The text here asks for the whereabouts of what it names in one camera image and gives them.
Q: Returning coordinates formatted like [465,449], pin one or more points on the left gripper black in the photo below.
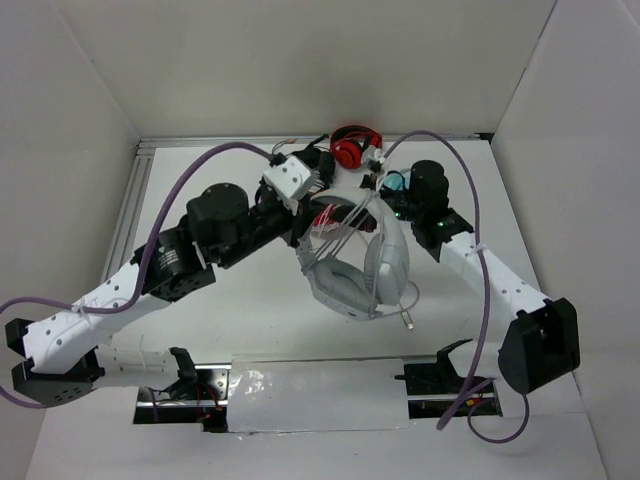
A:
[296,225]

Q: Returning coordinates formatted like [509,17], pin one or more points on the white grey headphones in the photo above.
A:
[381,281]

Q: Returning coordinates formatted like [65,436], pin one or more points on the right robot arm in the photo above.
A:
[541,342]

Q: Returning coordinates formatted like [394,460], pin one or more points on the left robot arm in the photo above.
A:
[65,355]

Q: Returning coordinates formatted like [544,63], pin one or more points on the red white headphones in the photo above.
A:
[326,222]

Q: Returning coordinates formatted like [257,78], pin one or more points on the red black headphones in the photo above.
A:
[348,143]

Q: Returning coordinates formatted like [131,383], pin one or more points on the white taped cover plate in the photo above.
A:
[316,396]

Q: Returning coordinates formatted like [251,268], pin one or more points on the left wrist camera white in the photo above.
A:
[290,180]

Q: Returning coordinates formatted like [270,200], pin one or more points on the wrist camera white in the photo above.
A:
[290,180]
[373,161]

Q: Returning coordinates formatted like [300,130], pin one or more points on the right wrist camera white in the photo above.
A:
[373,161]

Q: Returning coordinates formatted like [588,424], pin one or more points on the black headset with cable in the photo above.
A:
[316,157]

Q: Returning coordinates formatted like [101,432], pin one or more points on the aluminium frame rail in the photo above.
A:
[264,305]

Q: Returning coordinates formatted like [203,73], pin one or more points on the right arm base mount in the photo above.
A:
[433,385]

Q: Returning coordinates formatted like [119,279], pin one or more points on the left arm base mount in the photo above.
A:
[203,403]

